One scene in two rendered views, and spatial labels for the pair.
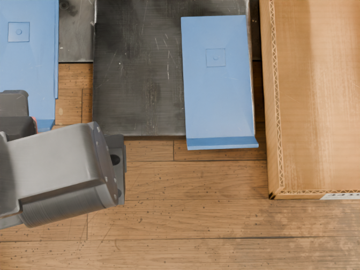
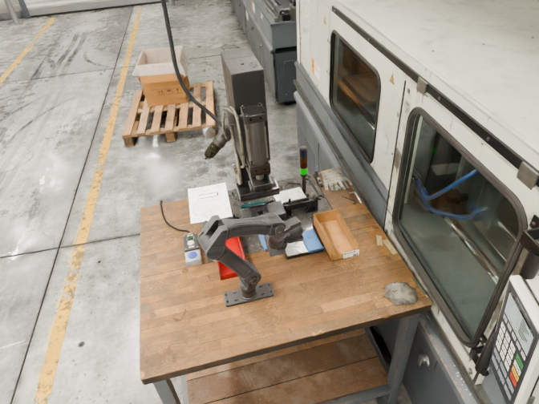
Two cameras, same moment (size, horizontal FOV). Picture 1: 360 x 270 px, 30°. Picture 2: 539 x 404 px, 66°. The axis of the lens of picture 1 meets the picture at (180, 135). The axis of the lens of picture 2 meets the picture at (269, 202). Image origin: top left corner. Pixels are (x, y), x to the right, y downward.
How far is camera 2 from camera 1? 1.28 m
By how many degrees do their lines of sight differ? 36
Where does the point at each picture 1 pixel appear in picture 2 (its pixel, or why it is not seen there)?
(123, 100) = (291, 248)
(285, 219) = (337, 264)
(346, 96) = (341, 239)
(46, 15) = not seen: hidden behind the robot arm
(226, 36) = (310, 232)
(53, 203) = (293, 229)
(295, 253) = (342, 268)
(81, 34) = not seen: hidden behind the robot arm
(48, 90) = not seen: hidden behind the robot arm
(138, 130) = (297, 253)
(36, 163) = (290, 222)
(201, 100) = (309, 244)
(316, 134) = (337, 247)
